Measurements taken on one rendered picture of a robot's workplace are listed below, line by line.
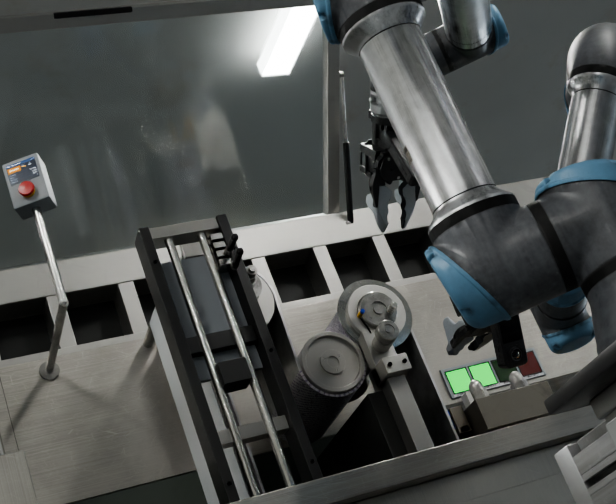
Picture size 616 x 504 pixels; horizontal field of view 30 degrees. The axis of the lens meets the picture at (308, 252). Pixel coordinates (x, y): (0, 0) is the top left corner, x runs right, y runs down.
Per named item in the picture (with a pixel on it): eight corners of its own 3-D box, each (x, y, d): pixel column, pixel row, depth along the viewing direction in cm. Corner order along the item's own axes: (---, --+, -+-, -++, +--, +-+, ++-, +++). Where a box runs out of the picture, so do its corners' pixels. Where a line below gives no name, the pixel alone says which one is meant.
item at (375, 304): (361, 287, 216) (399, 296, 217) (358, 292, 218) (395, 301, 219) (358, 321, 212) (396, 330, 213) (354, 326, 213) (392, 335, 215)
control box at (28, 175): (10, 205, 208) (-3, 160, 212) (22, 221, 214) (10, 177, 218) (47, 192, 208) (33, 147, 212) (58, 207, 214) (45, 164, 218)
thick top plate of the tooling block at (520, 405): (488, 429, 205) (474, 398, 208) (411, 502, 238) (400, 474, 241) (561, 409, 212) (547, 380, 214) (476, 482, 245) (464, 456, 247)
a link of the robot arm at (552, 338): (552, 340, 164) (520, 274, 169) (550, 362, 175) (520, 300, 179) (603, 319, 164) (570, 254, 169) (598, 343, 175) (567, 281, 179)
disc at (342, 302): (343, 348, 210) (333, 277, 218) (342, 349, 211) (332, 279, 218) (418, 349, 215) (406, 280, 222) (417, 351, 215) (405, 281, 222)
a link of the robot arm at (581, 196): (676, 228, 129) (622, 131, 134) (565, 278, 130) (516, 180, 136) (674, 263, 140) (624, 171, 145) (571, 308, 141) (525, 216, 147)
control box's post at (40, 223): (59, 301, 203) (32, 207, 211) (58, 305, 204) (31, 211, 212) (68, 299, 203) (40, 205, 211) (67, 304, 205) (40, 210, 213)
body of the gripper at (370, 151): (394, 168, 212) (395, 104, 207) (418, 181, 205) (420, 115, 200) (358, 174, 209) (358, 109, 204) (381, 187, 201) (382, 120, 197)
